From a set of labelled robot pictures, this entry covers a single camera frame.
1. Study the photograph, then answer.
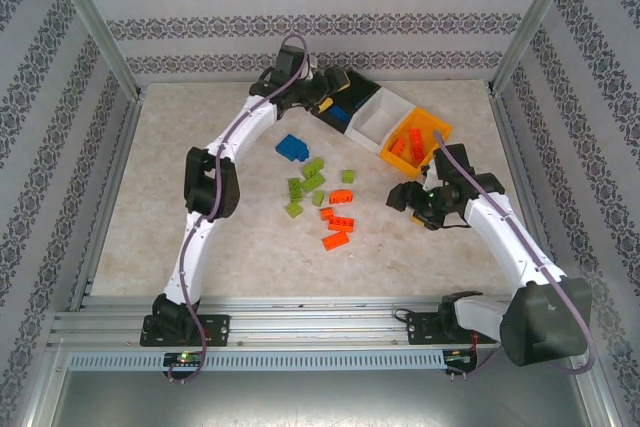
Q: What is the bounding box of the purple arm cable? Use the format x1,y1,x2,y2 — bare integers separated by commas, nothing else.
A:
167,34,315,384
432,129,599,378

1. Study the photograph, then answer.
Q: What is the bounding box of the white plastic bin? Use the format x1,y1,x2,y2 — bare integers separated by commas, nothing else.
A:
345,88,417,154

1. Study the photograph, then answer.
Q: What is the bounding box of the black plastic bin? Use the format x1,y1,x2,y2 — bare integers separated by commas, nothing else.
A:
310,69,381,136

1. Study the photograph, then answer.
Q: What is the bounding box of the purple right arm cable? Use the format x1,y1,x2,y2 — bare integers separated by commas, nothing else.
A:
432,129,599,378

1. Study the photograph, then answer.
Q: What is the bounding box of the grey metal panel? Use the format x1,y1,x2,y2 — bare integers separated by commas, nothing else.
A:
49,370,601,427

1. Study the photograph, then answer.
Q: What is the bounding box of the aluminium side rail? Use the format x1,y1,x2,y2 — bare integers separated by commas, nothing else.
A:
67,89,146,311
488,89,589,298

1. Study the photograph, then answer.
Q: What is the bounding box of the white slotted cable duct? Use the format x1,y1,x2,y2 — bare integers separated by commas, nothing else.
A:
66,350,447,373

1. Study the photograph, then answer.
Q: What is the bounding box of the aluminium frame post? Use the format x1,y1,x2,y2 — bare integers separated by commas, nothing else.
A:
487,0,586,96
39,0,146,101

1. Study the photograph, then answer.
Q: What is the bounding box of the aluminium mounting rail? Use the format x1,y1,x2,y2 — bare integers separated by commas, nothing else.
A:
47,295,590,351

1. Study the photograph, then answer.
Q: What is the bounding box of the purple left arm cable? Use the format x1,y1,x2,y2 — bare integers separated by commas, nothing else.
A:
167,34,315,384

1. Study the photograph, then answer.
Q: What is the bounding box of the small circuit board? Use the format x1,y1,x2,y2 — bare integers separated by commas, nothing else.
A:
163,351,205,367
445,348,477,366

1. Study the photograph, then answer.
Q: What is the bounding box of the aluminium frame beam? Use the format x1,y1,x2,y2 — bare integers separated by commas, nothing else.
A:
17,344,71,427
569,346,621,427

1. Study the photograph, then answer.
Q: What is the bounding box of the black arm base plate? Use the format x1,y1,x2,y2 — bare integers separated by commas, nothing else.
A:
405,310,497,347
139,314,231,348

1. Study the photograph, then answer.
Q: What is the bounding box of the yellow plastic bin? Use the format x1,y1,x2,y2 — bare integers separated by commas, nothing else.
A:
378,106,454,179

